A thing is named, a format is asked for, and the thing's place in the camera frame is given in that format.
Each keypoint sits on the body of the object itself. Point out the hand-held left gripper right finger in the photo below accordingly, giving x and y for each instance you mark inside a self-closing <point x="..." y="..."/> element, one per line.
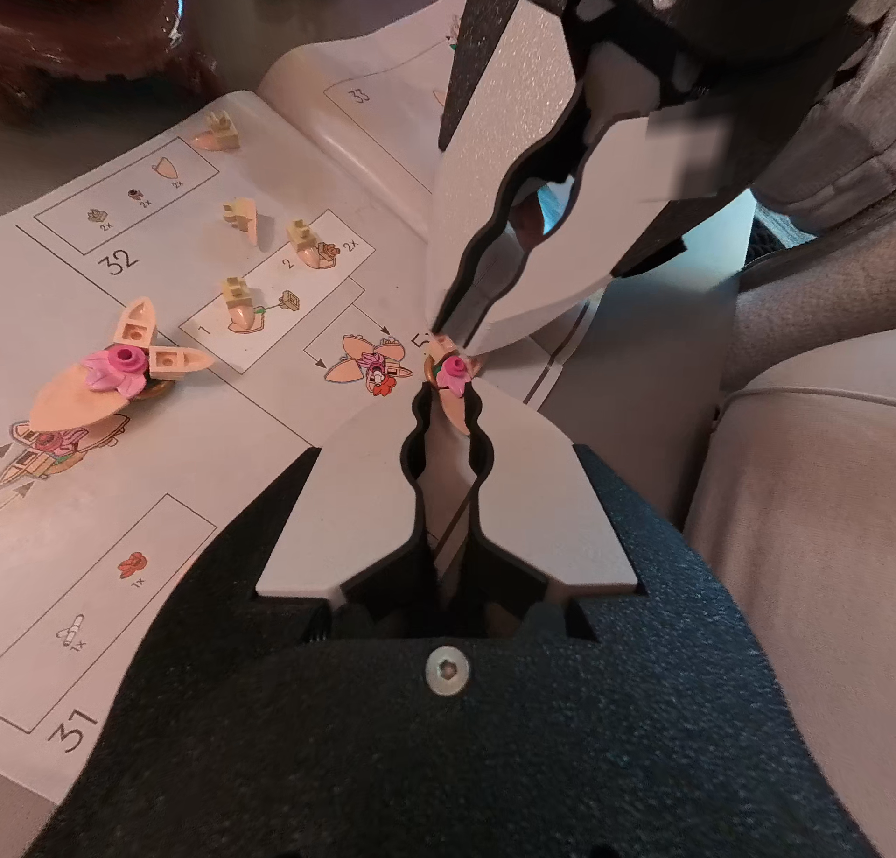
<point x="553" y="508"/>

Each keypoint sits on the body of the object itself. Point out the open instruction booklet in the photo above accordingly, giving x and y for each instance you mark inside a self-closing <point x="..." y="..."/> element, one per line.
<point x="210" y="452"/>

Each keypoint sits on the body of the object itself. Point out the small peach petal brick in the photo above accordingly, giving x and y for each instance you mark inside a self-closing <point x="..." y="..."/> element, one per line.
<point x="442" y="347"/>

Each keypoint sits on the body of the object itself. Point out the half-built peach pink flower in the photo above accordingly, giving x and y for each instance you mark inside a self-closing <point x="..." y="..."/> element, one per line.
<point x="70" y="396"/>

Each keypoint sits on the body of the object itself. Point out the grey desk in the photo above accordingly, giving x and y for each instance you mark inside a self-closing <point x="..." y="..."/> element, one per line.
<point x="658" y="417"/>

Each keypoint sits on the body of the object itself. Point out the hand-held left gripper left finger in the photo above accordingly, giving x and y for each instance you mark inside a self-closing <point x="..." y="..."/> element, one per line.
<point x="343" y="508"/>

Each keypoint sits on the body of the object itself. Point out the peach petal with tan clip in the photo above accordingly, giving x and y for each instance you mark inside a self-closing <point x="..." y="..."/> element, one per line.
<point x="306" y="245"/>
<point x="213" y="135"/>
<point x="245" y="224"/>
<point x="238" y="308"/>

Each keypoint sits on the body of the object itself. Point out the small pink peach brick flower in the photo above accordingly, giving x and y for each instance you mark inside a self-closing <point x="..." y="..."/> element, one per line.
<point x="453" y="371"/>

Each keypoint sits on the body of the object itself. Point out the person's right hand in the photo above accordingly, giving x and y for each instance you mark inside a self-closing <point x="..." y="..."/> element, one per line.
<point x="530" y="210"/>

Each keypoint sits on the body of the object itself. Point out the person's torso and lap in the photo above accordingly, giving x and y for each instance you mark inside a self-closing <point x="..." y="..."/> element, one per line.
<point x="805" y="522"/>

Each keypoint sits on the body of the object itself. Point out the person's right forearm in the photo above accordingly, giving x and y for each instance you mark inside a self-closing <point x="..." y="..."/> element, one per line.
<point x="840" y="137"/>

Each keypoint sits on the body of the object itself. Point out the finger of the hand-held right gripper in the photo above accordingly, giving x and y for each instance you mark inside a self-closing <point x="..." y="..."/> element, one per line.
<point x="504" y="102"/>
<point x="560" y="291"/>

